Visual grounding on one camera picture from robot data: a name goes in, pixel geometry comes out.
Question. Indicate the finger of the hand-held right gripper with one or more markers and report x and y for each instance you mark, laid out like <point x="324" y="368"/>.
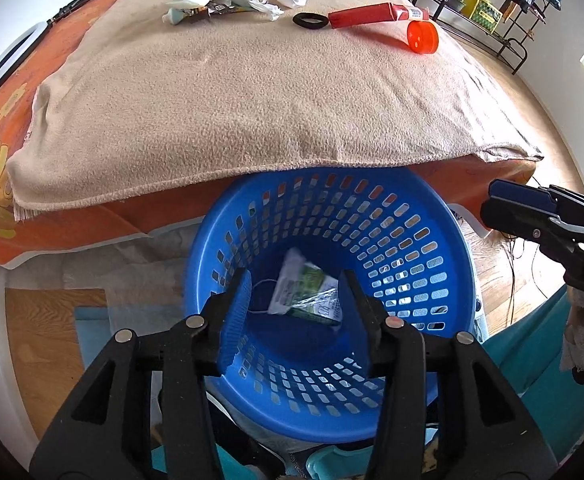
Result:
<point x="514" y="222"/>
<point x="521" y="195"/>

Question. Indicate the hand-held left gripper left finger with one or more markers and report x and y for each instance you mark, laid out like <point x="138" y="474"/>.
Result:
<point x="237" y="320"/>

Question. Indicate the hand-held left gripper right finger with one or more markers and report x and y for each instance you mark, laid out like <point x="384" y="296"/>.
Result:
<point x="354" y="325"/>

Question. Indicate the blue plastic laundry basket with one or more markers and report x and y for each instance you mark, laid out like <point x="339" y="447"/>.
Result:
<point x="302" y="350"/>

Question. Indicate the green and white packet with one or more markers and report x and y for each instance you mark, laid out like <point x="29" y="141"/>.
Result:
<point x="297" y="285"/>

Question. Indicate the orange plastic cap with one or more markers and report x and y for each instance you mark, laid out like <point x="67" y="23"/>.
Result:
<point x="421" y="37"/>

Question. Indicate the red cardboard box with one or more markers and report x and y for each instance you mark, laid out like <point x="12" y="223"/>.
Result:
<point x="366" y="14"/>

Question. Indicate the light blue card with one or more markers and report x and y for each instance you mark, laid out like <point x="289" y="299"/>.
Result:
<point x="173" y="16"/>

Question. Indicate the dark snack wrapper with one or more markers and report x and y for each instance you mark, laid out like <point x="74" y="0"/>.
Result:
<point x="214" y="9"/>

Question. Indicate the person's right hand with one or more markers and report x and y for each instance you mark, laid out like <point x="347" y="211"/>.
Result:
<point x="576" y="330"/>

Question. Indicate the teal trousers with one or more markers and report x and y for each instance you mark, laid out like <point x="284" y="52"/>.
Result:
<point x="521" y="350"/>

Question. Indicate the white floor sheet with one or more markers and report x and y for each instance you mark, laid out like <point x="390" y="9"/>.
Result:
<point x="122" y="270"/>

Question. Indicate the black drying rack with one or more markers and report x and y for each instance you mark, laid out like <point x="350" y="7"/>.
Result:
<point x="511" y="45"/>

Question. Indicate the orange floral bedsheet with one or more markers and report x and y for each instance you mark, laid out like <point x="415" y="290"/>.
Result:
<point x="72" y="230"/>

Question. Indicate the yellow crate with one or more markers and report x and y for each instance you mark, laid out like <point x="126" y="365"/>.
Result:
<point x="481" y="9"/>

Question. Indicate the beige fleece blanket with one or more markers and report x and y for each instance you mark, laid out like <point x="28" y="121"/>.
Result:
<point x="247" y="100"/>

